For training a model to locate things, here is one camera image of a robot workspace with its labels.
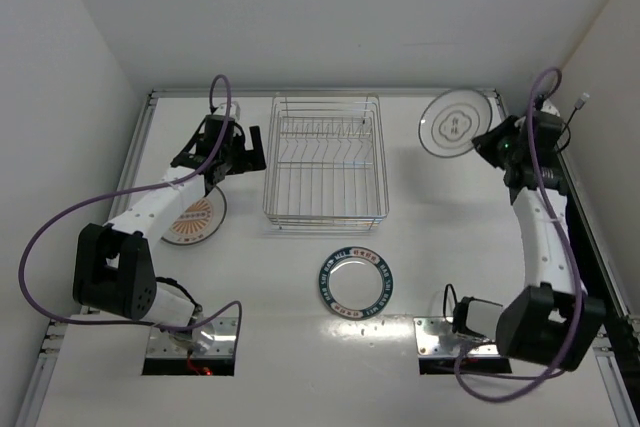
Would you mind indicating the steel wire dish rack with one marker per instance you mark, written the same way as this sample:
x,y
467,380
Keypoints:
x,y
326,163

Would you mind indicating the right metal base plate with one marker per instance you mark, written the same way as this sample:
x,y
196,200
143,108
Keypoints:
x,y
436,340

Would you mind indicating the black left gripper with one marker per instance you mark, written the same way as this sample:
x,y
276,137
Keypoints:
x,y
242,156

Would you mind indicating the dark green rimmed plate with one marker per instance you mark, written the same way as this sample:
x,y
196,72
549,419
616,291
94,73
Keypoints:
x,y
355,283

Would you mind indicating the orange sunburst plate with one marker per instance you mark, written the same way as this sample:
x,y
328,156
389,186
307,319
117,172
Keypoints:
x,y
200,221

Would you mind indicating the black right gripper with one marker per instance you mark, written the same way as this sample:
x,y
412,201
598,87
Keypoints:
x,y
489,145

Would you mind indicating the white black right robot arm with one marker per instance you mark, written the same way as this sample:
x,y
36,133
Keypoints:
x,y
554,306

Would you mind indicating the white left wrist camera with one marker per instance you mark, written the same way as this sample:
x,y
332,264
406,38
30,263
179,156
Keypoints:
x,y
234,111

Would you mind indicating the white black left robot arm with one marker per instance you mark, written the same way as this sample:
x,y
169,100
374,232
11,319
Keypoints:
x,y
114,270

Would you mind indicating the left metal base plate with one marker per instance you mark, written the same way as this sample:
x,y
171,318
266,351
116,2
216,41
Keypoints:
x,y
216,341

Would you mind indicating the metal base plate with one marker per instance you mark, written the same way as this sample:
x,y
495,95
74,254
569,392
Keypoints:
x,y
216,341
436,340

